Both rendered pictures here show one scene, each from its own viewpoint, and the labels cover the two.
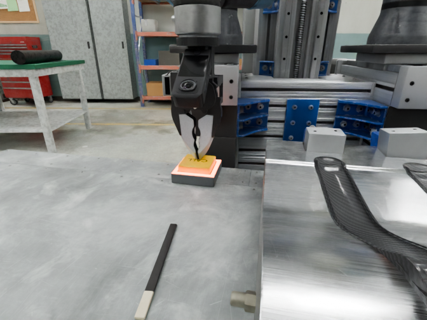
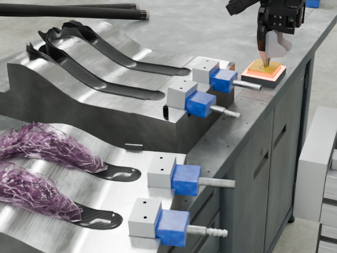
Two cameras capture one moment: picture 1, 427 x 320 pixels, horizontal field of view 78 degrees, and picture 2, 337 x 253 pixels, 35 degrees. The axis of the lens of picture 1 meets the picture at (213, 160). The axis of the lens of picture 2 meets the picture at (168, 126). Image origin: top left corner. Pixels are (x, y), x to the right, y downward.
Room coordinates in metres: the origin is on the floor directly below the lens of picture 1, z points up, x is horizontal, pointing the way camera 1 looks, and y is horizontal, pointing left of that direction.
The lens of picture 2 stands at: (0.59, -1.07, 1.36)
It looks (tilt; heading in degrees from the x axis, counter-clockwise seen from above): 32 degrees down; 109
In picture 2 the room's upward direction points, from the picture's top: 3 degrees counter-clockwise
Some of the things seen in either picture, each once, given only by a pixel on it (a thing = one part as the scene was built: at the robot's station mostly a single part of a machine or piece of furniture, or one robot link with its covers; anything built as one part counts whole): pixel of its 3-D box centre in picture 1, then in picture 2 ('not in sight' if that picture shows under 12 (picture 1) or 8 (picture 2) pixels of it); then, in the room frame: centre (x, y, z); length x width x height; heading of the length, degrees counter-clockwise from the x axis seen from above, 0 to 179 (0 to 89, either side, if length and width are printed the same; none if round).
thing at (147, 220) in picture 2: not in sight; (179, 228); (0.43, -0.55, 0.86); 0.13 x 0.05 x 0.05; 6
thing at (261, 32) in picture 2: (208, 112); (264, 30); (0.46, 0.01, 0.93); 0.05 x 0.02 x 0.09; 78
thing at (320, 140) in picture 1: (317, 138); (228, 81); (0.42, -0.17, 0.89); 0.13 x 0.05 x 0.05; 168
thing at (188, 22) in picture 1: (196, 24); not in sight; (0.48, 0.03, 1.07); 0.08 x 0.08 x 0.05
